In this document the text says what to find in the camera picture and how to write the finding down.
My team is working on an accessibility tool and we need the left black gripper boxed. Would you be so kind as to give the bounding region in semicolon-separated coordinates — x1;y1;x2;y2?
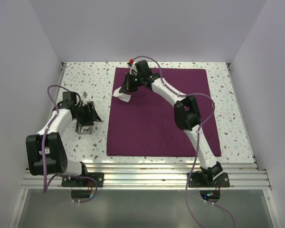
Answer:
74;102;101;127

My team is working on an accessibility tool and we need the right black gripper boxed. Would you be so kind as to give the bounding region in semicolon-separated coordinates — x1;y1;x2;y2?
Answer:
120;72;143;94

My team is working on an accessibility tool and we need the white gauze pad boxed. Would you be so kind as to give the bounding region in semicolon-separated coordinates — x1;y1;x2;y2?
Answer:
113;87;131;103
81;125;93;134

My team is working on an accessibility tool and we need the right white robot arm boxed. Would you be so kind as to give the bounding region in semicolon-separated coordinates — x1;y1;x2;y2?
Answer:
113;59;223;187

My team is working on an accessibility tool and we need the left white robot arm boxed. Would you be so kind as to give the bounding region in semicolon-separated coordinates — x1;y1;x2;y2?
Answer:
26;92;102;187

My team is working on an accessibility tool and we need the stainless steel instrument tray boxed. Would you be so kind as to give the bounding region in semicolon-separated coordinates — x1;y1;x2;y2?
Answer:
76;101;95;134

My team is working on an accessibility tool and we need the purple cloth mat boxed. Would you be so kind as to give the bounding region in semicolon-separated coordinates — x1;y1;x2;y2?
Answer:
106;68;221;157

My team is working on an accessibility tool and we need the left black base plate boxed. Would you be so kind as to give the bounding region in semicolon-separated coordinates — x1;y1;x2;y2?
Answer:
61;172;105;188

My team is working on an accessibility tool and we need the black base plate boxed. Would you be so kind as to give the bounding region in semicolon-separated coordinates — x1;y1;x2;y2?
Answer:
187;171;230;188
61;172;105;188

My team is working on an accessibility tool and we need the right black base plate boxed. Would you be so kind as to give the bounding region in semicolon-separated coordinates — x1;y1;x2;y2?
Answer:
187;171;230;188

